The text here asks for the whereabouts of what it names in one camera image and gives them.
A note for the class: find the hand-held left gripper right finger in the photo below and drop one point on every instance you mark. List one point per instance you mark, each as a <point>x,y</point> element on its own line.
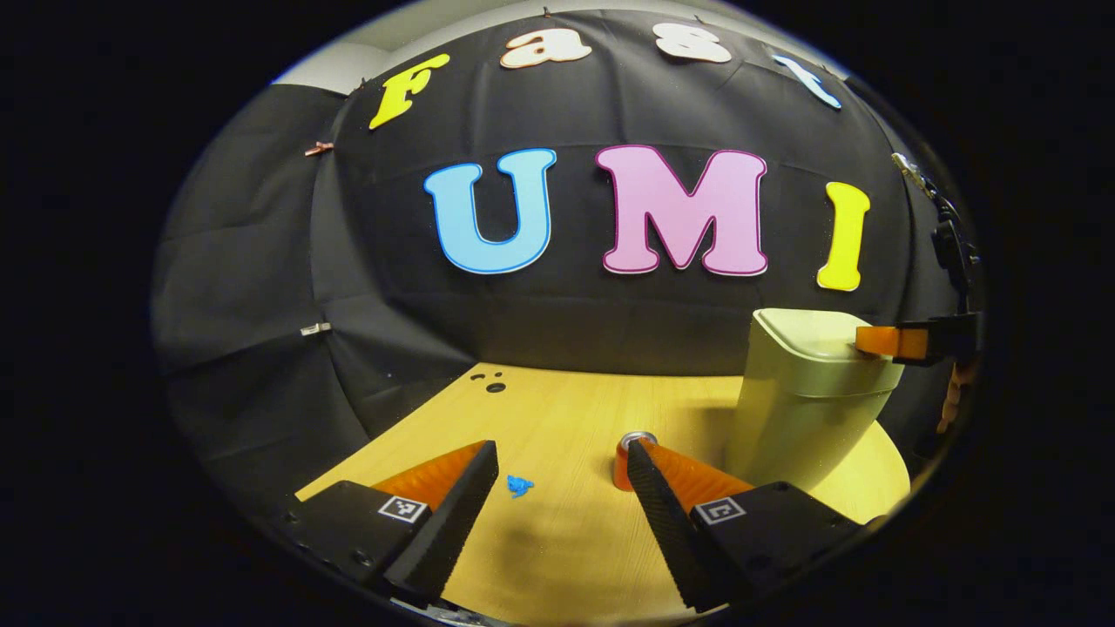
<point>666,522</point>

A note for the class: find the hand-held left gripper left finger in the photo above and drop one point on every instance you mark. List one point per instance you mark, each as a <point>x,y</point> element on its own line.
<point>453,522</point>

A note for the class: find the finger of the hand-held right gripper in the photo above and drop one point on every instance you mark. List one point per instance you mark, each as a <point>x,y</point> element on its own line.
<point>906,341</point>

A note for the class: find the orange pop can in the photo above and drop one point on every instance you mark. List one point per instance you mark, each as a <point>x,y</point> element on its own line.
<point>624,461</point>

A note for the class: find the blue paper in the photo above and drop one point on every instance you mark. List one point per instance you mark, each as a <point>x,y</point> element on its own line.
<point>520,485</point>

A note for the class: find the green desktop garbage bin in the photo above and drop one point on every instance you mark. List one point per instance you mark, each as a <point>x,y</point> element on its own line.
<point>810,401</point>

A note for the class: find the wooden desktop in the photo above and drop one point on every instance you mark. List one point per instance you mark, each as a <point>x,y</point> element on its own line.
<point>566,540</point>

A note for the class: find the white cloth clip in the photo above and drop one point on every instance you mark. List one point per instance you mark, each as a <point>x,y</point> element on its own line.
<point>314,329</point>

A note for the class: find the black backdrop cloth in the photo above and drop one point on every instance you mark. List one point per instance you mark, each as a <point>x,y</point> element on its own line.
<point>392,261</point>

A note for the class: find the copper cloth clip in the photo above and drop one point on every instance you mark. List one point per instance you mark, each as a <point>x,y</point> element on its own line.
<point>319,148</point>

